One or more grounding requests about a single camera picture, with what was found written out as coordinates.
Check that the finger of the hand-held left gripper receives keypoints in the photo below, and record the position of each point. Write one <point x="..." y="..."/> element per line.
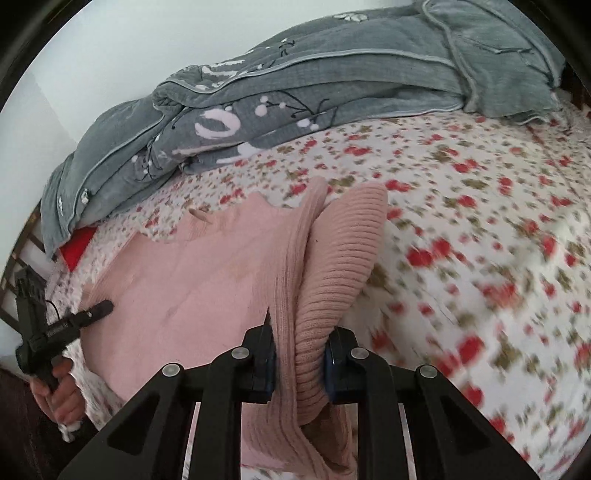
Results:
<point x="94" y="314"/>

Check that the floral bed sheet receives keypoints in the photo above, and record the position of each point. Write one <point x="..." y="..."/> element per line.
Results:
<point x="461" y="230"/>

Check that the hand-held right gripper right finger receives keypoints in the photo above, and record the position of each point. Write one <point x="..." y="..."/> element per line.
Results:
<point x="337" y="369"/>

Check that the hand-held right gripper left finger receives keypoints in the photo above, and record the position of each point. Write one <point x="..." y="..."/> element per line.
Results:
<point x="261" y="364"/>

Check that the grey floral blanket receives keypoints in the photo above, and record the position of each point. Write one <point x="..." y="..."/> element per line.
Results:
<point x="346" y="69"/>

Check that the person's maroon clothing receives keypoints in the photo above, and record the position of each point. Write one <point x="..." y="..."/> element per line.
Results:
<point x="23" y="429"/>

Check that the person's left hand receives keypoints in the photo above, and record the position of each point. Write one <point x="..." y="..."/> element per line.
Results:
<point x="64" y="397"/>

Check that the pink knit sweater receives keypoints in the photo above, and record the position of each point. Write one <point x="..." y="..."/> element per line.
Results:
<point x="194" y="286"/>

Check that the red pillow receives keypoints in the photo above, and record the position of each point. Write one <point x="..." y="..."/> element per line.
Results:
<point x="76" y="249"/>

